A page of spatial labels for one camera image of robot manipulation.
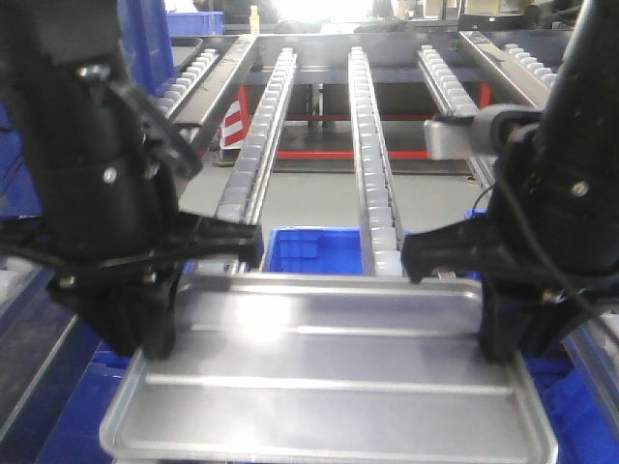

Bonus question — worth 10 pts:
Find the right steel divider rail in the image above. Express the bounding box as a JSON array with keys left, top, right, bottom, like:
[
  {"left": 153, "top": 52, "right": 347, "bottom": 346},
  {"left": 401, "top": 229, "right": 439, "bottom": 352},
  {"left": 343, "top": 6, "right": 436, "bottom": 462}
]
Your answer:
[{"left": 459, "top": 31, "right": 550, "bottom": 107}]

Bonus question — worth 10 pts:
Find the grey camera on right wrist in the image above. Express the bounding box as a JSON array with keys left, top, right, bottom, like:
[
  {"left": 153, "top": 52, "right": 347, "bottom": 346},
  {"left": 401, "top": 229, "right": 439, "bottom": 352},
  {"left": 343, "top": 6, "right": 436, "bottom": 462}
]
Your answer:
[{"left": 424, "top": 104, "right": 543, "bottom": 160}]

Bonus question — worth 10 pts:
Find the blue bin lower right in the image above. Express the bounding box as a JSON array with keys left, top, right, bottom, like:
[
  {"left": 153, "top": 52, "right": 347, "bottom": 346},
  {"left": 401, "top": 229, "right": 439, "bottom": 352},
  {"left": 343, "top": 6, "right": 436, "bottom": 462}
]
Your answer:
[{"left": 463, "top": 207, "right": 619, "bottom": 464}]

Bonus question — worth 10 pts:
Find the orange bottle in background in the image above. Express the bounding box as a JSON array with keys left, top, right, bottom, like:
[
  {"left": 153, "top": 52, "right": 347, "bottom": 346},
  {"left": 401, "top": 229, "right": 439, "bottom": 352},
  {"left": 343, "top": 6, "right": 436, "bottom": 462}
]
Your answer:
[{"left": 250, "top": 5, "right": 260, "bottom": 35}]

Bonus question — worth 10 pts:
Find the red white striped sign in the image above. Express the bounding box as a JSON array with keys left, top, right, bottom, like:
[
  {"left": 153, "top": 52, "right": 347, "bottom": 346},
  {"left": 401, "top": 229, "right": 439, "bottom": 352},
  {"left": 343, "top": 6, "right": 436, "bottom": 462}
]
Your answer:
[{"left": 220, "top": 86, "right": 251, "bottom": 150}]

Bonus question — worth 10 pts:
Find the blue bin lower left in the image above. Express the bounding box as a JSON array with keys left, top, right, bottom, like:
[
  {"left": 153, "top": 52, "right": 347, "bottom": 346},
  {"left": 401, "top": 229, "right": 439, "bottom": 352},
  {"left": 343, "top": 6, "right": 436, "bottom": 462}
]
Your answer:
[{"left": 36, "top": 333, "right": 130, "bottom": 464}]

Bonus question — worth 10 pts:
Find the silver ribbed metal tray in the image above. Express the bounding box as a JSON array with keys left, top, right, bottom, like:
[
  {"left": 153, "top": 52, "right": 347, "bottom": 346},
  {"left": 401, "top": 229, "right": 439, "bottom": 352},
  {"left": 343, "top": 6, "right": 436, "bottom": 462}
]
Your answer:
[{"left": 100, "top": 274, "right": 558, "bottom": 463}]

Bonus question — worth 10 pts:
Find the blue crate in background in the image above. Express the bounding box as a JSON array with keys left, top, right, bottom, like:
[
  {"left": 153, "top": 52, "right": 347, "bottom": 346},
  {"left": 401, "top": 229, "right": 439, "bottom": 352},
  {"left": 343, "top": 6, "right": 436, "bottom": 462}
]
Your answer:
[{"left": 166, "top": 12, "right": 224, "bottom": 37}]

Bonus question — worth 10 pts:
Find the dark tray upper left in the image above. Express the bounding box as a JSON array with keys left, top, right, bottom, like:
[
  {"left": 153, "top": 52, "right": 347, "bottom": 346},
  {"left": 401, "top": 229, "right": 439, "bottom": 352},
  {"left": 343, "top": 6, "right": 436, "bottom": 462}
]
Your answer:
[{"left": 170, "top": 36, "right": 203, "bottom": 73}]

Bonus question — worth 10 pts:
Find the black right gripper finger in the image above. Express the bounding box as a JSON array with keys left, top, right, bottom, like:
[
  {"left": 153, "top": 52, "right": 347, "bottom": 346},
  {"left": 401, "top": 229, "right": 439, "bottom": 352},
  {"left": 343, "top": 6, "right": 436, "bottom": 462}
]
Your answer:
[{"left": 478, "top": 279, "right": 604, "bottom": 363}]

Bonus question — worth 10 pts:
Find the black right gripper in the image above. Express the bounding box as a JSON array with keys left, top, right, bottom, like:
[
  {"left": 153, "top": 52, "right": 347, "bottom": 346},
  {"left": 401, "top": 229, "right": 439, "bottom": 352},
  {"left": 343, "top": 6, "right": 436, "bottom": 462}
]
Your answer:
[{"left": 399, "top": 0, "right": 619, "bottom": 291}]

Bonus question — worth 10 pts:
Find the blue bin lower centre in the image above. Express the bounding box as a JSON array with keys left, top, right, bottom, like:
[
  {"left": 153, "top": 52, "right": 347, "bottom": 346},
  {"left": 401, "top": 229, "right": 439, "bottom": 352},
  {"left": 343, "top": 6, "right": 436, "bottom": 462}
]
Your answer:
[{"left": 260, "top": 225, "right": 417, "bottom": 277}]

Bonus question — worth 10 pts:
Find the far left roller track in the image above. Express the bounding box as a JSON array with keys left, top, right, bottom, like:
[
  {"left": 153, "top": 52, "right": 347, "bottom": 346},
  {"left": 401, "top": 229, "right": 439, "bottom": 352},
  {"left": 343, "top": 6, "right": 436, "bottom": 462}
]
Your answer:
[{"left": 157, "top": 48, "right": 219, "bottom": 120}]

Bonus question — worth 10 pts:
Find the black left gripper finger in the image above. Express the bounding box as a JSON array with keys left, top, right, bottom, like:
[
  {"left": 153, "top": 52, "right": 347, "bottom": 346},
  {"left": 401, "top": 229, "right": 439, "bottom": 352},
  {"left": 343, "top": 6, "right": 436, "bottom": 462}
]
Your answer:
[{"left": 47, "top": 270, "right": 181, "bottom": 360}]

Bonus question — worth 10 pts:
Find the large blue bin upper left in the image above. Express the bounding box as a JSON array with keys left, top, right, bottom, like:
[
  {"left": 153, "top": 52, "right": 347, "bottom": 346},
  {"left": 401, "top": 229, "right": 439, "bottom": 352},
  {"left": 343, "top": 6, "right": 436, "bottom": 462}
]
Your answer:
[{"left": 1, "top": 1, "right": 176, "bottom": 218}]

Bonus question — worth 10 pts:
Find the centre roller track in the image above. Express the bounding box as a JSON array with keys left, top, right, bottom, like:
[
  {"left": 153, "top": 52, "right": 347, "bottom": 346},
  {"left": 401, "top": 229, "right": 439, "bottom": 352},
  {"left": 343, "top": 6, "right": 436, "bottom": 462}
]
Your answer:
[{"left": 347, "top": 46, "right": 405, "bottom": 277}]

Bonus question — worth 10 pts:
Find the far right roller track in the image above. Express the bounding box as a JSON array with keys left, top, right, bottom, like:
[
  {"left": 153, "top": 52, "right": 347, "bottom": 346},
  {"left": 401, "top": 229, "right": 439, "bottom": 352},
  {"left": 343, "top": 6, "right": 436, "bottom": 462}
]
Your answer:
[{"left": 504, "top": 43, "right": 557, "bottom": 89}]

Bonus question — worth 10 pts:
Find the roller track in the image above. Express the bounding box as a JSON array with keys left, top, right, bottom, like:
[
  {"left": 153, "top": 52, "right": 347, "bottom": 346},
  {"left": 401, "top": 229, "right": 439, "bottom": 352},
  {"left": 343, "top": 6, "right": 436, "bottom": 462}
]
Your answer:
[
  {"left": 504, "top": 43, "right": 557, "bottom": 89},
  {"left": 347, "top": 46, "right": 405, "bottom": 277},
  {"left": 157, "top": 48, "right": 219, "bottom": 120},
  {"left": 216, "top": 47, "right": 297, "bottom": 225},
  {"left": 418, "top": 44, "right": 496, "bottom": 189}
]

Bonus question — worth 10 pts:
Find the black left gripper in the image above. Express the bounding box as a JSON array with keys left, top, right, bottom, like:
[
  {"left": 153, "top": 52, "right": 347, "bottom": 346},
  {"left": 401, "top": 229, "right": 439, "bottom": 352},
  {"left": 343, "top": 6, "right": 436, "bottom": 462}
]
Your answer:
[{"left": 0, "top": 0, "right": 265, "bottom": 276}]

